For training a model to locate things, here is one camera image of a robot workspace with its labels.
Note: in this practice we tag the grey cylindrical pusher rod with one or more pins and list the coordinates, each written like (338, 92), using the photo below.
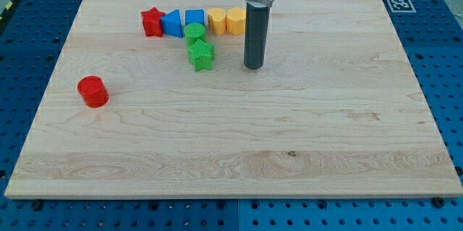
(256, 29)

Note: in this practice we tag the green star block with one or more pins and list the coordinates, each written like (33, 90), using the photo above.
(201, 55)

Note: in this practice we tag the red star block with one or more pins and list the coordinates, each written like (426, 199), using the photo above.
(151, 20)

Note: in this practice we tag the yellow hexagon block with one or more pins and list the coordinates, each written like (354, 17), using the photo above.
(236, 21)

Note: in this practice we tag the yellow heart block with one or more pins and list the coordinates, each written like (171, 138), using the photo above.
(217, 20)

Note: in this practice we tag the green cylinder block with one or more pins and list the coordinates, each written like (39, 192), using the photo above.
(193, 32)

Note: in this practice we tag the blue cube block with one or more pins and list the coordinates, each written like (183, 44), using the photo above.
(195, 16)

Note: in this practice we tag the blue triangle block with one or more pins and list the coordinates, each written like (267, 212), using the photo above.
(171, 24)

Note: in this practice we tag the wooden board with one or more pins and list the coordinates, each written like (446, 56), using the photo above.
(335, 112)

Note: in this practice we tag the white fiducial marker tag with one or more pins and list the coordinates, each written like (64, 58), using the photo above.
(401, 6)

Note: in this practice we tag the red cylinder block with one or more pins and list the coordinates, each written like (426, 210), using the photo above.
(93, 91)

